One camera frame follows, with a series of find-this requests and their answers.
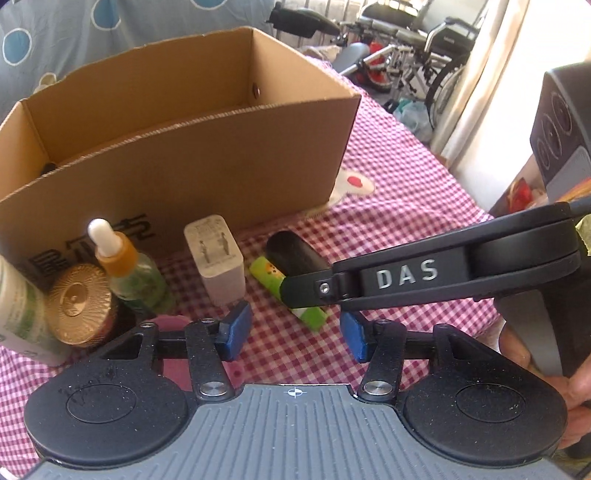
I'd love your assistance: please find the black padded armrest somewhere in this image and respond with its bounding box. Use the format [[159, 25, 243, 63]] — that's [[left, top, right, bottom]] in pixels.
[[269, 2, 341, 40]]

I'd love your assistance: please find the grey cushion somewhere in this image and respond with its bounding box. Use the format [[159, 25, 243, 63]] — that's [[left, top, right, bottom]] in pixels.
[[331, 43, 371, 75]]

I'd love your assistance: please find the white bottle green label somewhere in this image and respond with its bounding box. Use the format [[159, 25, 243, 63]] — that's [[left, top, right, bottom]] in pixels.
[[0, 255, 73, 367]]

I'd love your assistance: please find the blue polka dot blanket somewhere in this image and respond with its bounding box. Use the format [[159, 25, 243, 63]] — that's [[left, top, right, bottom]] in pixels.
[[0, 0, 278, 99]]

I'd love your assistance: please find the plastic bag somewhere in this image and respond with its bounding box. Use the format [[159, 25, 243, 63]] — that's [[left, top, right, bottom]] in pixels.
[[392, 99, 435, 140]]

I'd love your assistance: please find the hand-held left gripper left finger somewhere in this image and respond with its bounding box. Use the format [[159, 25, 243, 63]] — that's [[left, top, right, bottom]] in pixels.
[[95, 302, 254, 400]]

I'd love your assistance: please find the red colourful packet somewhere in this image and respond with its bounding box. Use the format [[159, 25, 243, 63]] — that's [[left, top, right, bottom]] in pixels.
[[508, 178, 546, 205]]

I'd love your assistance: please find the green patterned tube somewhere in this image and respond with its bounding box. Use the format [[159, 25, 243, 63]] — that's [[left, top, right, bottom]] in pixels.
[[249, 256, 327, 333]]

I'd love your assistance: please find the green dropper bottle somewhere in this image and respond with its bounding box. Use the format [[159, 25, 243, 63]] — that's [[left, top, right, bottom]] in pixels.
[[88, 218, 176, 315]]

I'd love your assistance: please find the white charger plug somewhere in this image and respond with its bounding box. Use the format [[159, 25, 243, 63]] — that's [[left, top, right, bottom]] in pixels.
[[184, 215, 246, 305]]

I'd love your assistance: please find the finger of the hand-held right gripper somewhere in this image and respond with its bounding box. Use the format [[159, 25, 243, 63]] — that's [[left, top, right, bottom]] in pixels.
[[278, 237, 478, 309]]

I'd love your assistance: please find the person's right hand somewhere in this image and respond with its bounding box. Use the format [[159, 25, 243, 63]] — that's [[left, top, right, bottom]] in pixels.
[[500, 322, 591, 450]]

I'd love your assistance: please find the folded wheelchair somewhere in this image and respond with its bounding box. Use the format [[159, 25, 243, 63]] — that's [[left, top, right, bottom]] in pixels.
[[339, 0, 486, 129]]

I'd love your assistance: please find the brown cardboard box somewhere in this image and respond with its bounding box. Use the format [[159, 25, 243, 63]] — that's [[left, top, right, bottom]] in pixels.
[[0, 26, 362, 296]]

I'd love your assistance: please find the gold lid jar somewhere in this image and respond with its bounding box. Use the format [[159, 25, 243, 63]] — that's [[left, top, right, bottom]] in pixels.
[[46, 264, 117, 347]]

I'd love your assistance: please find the black cylinder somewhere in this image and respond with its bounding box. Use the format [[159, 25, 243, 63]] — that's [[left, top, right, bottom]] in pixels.
[[265, 231, 334, 291]]

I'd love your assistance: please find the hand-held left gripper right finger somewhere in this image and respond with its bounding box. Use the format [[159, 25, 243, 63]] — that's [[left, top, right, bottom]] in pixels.
[[339, 311, 499, 403]]

